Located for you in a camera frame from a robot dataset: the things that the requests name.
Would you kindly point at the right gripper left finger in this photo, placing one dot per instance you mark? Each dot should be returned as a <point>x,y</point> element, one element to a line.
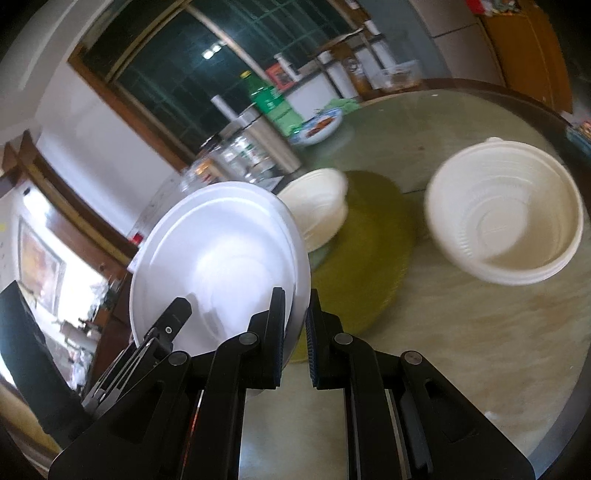
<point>183,419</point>

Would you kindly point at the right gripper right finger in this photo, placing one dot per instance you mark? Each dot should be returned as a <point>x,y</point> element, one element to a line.
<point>404,418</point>

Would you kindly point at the cream disposable bowl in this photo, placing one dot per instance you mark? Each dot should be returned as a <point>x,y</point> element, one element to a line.
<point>505,212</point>
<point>317,201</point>

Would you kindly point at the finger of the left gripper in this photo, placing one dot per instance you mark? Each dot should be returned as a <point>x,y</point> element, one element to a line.
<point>132,364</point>

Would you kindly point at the white foam plate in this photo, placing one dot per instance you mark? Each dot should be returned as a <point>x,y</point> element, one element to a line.
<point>223,248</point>

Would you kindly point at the steel thermos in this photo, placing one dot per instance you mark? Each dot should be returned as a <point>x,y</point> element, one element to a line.
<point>265,135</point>

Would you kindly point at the dish of food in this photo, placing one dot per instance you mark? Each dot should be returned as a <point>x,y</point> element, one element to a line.
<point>318,128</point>

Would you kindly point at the green soda bottle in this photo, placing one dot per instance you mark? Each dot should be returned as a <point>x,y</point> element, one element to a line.
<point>271,103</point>

